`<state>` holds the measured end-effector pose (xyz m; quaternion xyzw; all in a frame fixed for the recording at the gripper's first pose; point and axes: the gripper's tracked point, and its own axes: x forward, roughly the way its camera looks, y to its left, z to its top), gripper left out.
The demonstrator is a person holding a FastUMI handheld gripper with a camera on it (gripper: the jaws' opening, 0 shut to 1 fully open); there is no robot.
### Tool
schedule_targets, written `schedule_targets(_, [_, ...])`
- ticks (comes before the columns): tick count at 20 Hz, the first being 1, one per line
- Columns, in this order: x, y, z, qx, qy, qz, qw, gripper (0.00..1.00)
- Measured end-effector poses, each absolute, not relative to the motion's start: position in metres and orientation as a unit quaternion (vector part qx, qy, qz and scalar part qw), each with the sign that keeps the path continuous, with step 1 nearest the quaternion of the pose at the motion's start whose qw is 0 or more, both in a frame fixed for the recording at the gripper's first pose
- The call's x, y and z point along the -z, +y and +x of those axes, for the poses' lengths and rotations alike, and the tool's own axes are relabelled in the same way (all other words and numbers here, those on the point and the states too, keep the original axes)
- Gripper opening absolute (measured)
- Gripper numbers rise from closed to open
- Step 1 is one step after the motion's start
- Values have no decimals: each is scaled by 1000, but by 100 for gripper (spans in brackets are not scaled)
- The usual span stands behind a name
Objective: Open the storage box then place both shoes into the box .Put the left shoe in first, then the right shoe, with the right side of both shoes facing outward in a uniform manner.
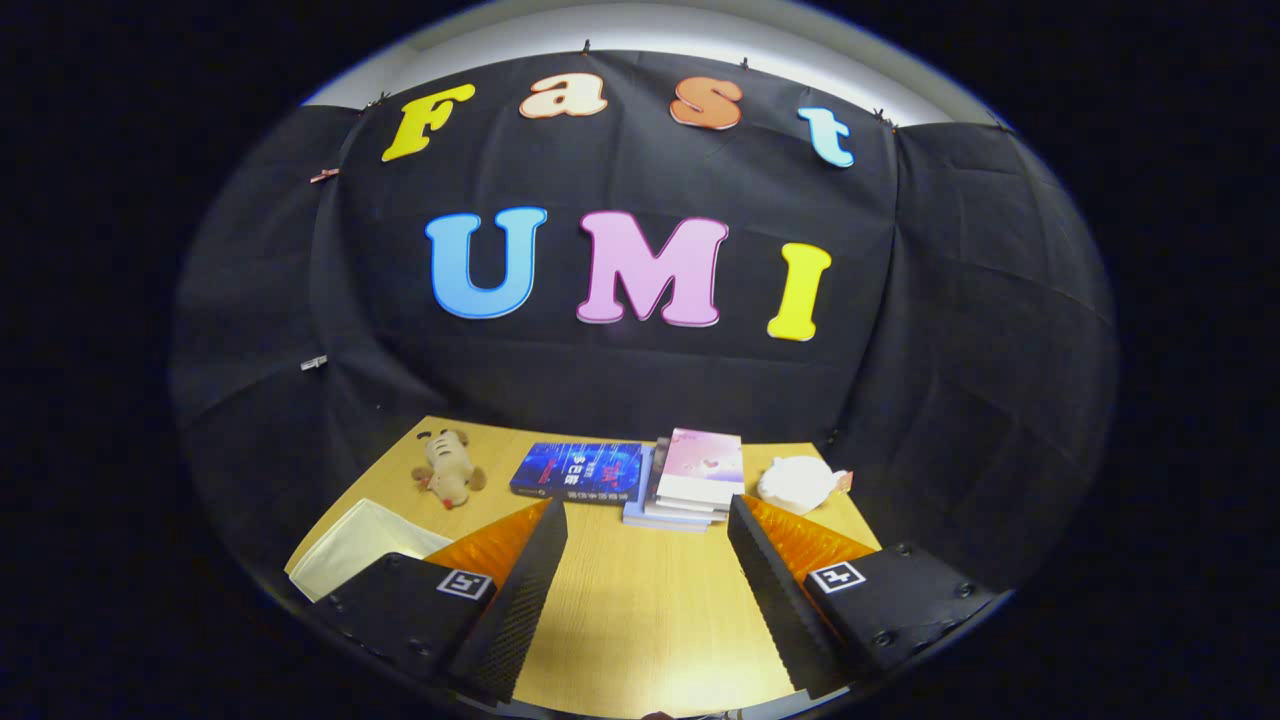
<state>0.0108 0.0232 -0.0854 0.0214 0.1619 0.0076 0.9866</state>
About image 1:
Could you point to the light blue book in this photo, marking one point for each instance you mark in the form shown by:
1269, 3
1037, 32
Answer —
650, 520

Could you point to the white plush toy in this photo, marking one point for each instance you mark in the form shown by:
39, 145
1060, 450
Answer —
795, 482

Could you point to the beige fabric storage box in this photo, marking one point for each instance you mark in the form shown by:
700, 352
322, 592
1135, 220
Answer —
360, 545

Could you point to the silver clip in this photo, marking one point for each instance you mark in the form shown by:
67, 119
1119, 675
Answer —
314, 363

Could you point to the dark blue book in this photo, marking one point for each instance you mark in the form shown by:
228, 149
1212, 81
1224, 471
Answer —
575, 470

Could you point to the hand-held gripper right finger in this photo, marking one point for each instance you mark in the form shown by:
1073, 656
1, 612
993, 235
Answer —
775, 600

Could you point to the pink clip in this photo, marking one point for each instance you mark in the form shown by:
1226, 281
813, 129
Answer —
324, 175

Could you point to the beige dog plush toy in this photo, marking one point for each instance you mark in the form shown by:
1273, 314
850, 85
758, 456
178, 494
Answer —
450, 468

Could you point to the white spine book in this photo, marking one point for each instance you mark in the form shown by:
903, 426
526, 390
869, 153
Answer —
680, 510

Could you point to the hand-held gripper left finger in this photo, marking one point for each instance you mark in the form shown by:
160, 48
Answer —
515, 610

